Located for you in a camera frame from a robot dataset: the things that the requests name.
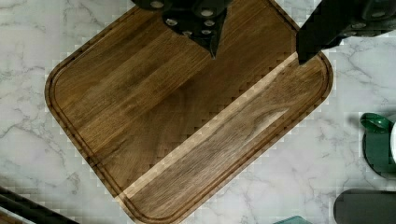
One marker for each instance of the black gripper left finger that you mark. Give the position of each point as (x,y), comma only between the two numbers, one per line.
(199,20)

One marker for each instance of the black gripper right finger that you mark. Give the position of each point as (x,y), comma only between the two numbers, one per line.
(335,20)

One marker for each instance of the dark wooden cutting board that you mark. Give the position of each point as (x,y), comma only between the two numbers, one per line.
(165,124)

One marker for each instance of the green ceramic mug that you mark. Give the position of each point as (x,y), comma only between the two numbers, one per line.
(378,144)

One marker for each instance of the dark grey container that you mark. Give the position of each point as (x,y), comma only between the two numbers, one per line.
(365,206)

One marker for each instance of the teal object edge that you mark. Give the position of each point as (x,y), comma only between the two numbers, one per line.
(294,220)

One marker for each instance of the dark bronze drawer handle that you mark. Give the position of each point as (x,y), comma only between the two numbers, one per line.
(30,210)

